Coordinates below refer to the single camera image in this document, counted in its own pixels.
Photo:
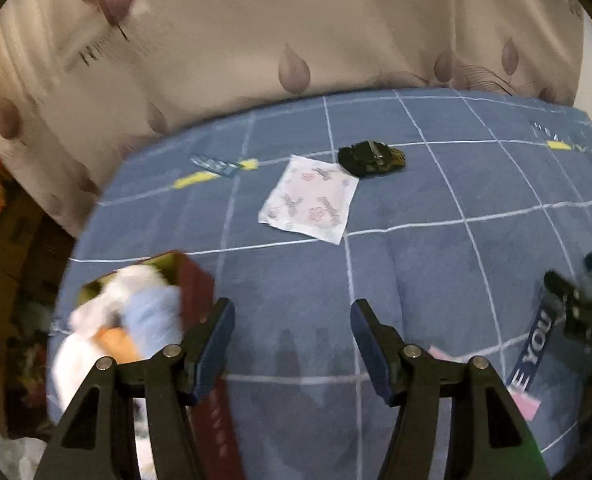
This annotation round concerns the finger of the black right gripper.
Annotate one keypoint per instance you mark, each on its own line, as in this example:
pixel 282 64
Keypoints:
pixel 559 287

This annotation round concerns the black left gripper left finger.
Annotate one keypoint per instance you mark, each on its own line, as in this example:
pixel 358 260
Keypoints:
pixel 95 437

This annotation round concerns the small blue wrapper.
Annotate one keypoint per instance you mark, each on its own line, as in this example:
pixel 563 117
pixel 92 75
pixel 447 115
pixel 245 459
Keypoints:
pixel 222 168

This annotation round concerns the orange white plush toy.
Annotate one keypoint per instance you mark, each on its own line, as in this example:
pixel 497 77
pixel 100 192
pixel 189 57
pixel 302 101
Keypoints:
pixel 95 330

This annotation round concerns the gold metal tray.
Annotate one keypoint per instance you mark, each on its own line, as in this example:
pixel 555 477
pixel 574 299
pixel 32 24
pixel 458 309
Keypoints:
pixel 210 420

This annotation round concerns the white floral square packet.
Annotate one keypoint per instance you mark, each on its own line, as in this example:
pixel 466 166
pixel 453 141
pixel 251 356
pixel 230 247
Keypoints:
pixel 311 198

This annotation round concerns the light blue towel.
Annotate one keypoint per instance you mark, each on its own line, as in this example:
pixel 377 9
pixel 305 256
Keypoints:
pixel 152 319

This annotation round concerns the beige leaf pattern curtain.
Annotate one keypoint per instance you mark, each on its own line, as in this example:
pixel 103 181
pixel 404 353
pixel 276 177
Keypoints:
pixel 85 83

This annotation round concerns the black crumpled small item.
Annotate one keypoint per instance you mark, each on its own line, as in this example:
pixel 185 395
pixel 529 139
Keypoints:
pixel 370 158

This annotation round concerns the blue plaid bed sheet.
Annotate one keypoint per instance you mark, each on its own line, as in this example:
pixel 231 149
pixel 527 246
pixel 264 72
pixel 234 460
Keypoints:
pixel 451 251

